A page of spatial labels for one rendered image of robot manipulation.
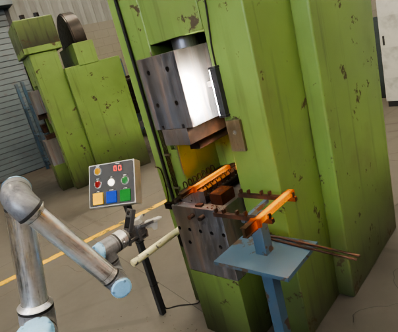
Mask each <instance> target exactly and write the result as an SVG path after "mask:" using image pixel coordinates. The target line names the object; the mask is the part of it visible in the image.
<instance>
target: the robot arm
mask: <svg viewBox="0 0 398 332"><path fill-rule="evenodd" d="M0 202H1V204H2V206H3V210H4V213H5V217H6V221H7V228H8V232H9V240H10V243H11V251H12V255H13V262H14V270H15V273H16V281H17V285H18V292H19V297H20V304H19V305H18V307H17V309H16V310H17V315H18V322H19V326H20V328H19V329H18V331H17V332H58V327H57V319H56V312H55V307H54V302H53V298H52V297H50V296H48V295H47V287H46V282H45V274H44V270H43V262H42V254H41V249H40V242H39V237H38V233H40V234H41V235H42V236H43V237H44V238H46V239H47V240H48V241H50V243H52V244H53V245H54V246H56V247H57V248H58V249H60V251H62V252H63V253H64V254H66V255H67V256H68V257H69V258H70V259H72V260H73V261H74V262H76V263H77V264H78V265H79V266H80V267H82V268H83V269H85V270H86V271H87V272H88V273H89V274H90V275H92V276H93V277H95V278H96V279H97V280H98V281H99V282H100V283H102V285H103V286H105V287H106V288H107V289H109V290H110V291H111V294H112V295H113V296H114V297H115V298H123V297H125V296H127V295H128V294H129V293H130V291H131V288H132V284H131V281H130V279H129V278H128V277H127V274H126V273H125V271H124V269H123V268H122V265H121V263H120V260H119V257H118V254H117V253H118V252H120V251H121V250H122V249H124V248H126V247H127V246H132V243H133V242H134V241H137V242H138V241H142V240H143V239H145V238H146V237H147V236H149V235H148V230H147V229H146V228H150V227H151V228H152V229H154V230H156V229H157V221H158V220H160V219H161V218H162V216H157V217H154V218H152V219H148V220H146V221H145V222H143V221H142V218H143V216H145V214H141V215H139V216H138V217H135V213H136V210H135V209H129V208H127V211H126V216H125V224H124V229H123V230H117V231H115V232H114V233H112V234H111V235H109V236H108V237H106V238H105V239H103V240H101V241H100V242H97V243H96V244H95V245H94V246H92V247H91V246H89V245H88V244H87V243H86V242H84V241H83V240H82V239H81V238H80V237H79V236H78V235H76V234H75V233H74V232H72V231H71V230H70V229H69V228H68V227H67V226H66V225H64V224H63V223H62V222H61V221H60V220H58V218H56V217H55V216H54V215H52V214H51V213H50V212H49V211H47V210H46V209H45V208H44V206H43V201H42V200H41V199H40V198H38V197H37V196H36V195H35V194H34V193H33V192H32V185H31V183H30V182H29V181H28V180H27V179H26V178H24V177H20V176H13V177H9V178H8V179H7V180H5V181H4V182H3V183H2V185H1V191H0Z"/></svg>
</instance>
